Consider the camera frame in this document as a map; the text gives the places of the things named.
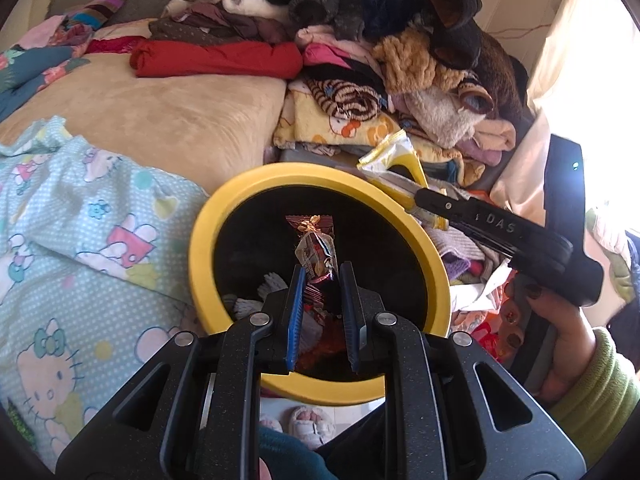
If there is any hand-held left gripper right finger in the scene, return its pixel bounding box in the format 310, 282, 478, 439
340, 260, 587, 480

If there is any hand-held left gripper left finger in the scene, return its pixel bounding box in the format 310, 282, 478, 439
56, 264, 308, 480

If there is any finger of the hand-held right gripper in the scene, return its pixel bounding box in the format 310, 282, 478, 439
450, 220, 572, 267
414, 187, 573, 252

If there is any red plastic bag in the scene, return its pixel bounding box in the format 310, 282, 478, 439
300, 327, 351, 372

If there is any colourful printed snack wrapper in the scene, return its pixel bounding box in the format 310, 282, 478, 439
294, 234, 337, 282

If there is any brown snack wrapper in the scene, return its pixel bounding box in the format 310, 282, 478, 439
284, 214, 336, 242

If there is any yellow white snack wrapper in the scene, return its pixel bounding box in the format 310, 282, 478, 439
356, 129, 449, 232

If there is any yellow-rimmed black trash bin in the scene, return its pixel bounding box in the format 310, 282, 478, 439
188, 162, 452, 407

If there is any person's right hand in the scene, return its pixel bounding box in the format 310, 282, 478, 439
502, 280, 602, 403

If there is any green white padded cloth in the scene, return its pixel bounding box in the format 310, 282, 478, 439
586, 204, 640, 303

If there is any white fuzzy slipper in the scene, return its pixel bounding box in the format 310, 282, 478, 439
281, 405, 338, 452

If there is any person's dark trouser leg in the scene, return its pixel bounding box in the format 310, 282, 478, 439
317, 400, 397, 480

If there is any person's teal clothing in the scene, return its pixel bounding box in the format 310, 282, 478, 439
257, 425, 342, 480

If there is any cream curtain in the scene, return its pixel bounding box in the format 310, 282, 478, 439
490, 0, 623, 213

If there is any pile of mixed clothes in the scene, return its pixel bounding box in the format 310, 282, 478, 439
129, 0, 532, 341

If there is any light blue cat-print blanket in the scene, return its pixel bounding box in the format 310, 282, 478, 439
0, 115, 212, 472

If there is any beige fleece blanket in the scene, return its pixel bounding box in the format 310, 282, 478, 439
0, 52, 289, 197

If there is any red and white fuzzy cloth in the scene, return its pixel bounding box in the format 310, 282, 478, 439
86, 34, 152, 57

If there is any blue floral quilt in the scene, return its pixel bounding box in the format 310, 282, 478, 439
0, 44, 92, 122

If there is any colourful striped cloth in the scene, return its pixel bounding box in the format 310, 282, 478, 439
62, 0, 135, 32

